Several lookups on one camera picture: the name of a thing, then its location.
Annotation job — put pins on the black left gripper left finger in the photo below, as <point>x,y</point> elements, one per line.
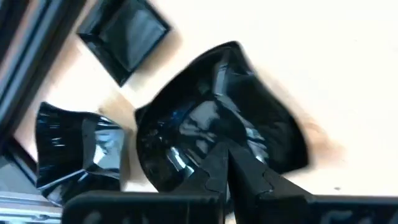
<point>205,186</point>

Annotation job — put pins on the small black square plate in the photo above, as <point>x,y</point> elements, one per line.
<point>127,37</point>

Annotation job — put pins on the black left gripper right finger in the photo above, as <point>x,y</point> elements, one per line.
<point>255,186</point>

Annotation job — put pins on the black leaf-shaped plate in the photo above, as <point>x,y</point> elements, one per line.
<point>217,109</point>

